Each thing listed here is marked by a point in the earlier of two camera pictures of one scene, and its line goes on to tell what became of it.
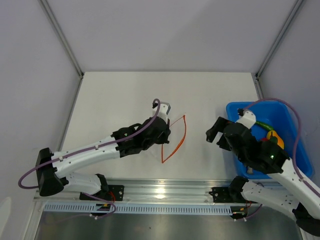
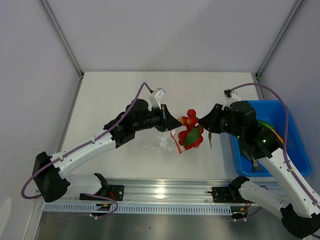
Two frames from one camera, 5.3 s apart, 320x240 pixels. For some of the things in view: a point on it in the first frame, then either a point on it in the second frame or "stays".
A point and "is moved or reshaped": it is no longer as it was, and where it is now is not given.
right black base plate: x=222 y=195 stays
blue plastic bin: x=281 y=119 stays
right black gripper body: x=223 y=143 to x=225 y=124
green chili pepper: x=269 y=128 stays
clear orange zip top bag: x=178 y=129 is moved or reshaped
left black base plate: x=115 y=193 stays
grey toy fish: x=249 y=170 is moved or reshaped
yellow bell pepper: x=280 y=142 stays
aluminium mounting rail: x=149 y=192 stays
